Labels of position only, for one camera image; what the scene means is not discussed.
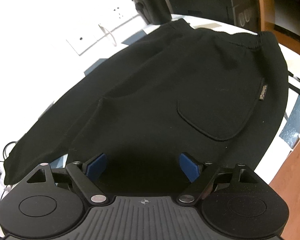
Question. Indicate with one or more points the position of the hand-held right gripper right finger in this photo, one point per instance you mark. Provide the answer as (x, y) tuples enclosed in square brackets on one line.
[(190, 166)]

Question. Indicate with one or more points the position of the black box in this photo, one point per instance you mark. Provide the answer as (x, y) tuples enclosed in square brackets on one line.
[(210, 2)]

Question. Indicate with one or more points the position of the geometric patterned tablecloth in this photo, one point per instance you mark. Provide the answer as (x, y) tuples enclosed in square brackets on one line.
[(290, 120)]

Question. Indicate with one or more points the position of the white wall socket panel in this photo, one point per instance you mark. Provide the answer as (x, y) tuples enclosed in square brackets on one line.
[(102, 27)]

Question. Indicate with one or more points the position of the black pants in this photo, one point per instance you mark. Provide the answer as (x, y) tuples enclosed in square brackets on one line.
[(165, 92)]

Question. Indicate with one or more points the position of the black bottle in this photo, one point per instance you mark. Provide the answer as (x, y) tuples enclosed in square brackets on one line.
[(150, 0)]

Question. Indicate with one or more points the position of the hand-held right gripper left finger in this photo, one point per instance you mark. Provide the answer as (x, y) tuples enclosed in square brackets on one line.
[(97, 166)]

